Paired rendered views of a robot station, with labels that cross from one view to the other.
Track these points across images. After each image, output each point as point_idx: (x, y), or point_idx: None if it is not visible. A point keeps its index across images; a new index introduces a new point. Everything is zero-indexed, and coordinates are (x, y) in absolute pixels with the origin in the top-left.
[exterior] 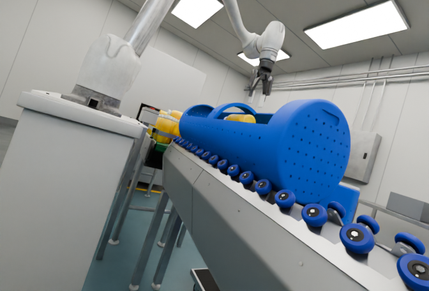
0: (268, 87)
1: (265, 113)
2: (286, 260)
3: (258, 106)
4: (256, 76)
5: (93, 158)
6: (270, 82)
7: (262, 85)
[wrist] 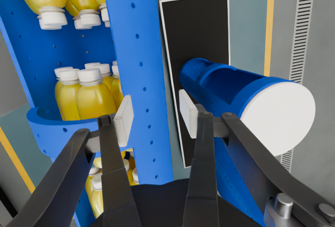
0: (240, 158)
1: (138, 173)
2: None
3: (179, 93)
4: (103, 197)
5: None
6: (257, 202)
7: (194, 149)
